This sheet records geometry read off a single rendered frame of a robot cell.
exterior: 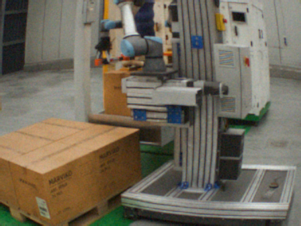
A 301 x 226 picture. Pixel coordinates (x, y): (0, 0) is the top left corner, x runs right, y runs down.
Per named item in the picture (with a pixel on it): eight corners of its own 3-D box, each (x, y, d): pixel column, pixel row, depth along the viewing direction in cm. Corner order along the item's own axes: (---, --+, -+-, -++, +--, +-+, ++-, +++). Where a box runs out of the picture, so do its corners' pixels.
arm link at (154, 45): (166, 56, 242) (166, 35, 239) (146, 56, 236) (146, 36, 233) (158, 54, 252) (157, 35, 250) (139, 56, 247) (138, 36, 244)
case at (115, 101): (143, 106, 388) (142, 64, 379) (181, 109, 367) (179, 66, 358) (105, 120, 338) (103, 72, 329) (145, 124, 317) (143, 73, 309)
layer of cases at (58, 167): (56, 156, 362) (51, 117, 354) (141, 176, 316) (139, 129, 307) (-17, 187, 259) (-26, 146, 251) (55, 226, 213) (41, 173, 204)
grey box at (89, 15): (92, 22, 419) (93, 1, 413) (96, 21, 417) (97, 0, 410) (82, 23, 402) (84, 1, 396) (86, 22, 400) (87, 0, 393)
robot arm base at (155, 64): (170, 70, 250) (170, 55, 248) (160, 72, 237) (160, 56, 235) (148, 69, 257) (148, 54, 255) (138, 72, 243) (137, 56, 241)
